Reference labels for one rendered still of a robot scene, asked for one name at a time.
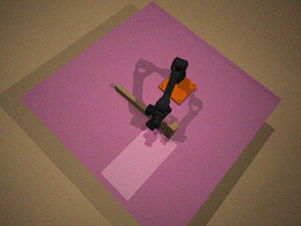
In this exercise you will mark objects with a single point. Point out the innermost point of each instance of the short wooden post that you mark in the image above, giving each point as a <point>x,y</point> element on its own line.
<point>171,129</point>

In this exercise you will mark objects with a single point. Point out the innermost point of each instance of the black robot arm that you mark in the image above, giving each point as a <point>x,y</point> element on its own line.
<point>161,108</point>

